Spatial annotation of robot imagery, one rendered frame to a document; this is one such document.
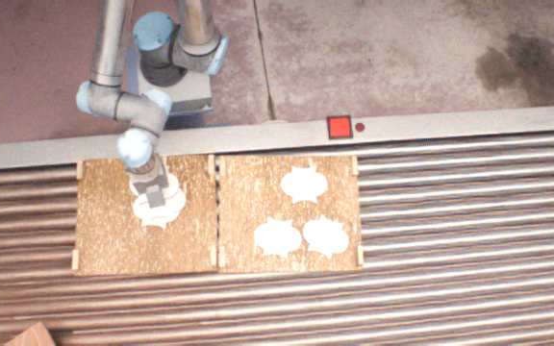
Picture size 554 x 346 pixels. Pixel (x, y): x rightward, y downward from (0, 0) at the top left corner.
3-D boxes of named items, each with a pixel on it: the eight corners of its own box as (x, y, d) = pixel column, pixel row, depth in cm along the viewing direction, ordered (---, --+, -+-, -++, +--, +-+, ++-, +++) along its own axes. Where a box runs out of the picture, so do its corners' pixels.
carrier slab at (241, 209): (220, 158, 176) (219, 156, 174) (355, 157, 177) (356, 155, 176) (219, 273, 165) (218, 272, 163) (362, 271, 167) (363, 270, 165)
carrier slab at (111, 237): (81, 160, 174) (79, 159, 172) (215, 156, 176) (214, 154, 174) (75, 276, 163) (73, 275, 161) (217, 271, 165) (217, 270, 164)
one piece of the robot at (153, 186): (131, 199, 138) (143, 215, 154) (166, 189, 139) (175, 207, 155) (120, 154, 142) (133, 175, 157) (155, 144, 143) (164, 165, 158)
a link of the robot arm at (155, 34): (147, 28, 172) (138, 2, 160) (189, 38, 172) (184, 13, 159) (133, 61, 169) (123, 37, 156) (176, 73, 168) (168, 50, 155)
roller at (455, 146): (-25, 176, 175) (-32, 171, 171) (572, 134, 188) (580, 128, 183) (-26, 190, 174) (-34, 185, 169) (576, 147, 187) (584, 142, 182)
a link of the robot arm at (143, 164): (155, 131, 130) (141, 164, 127) (163, 147, 140) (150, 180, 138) (122, 121, 130) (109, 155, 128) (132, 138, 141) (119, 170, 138)
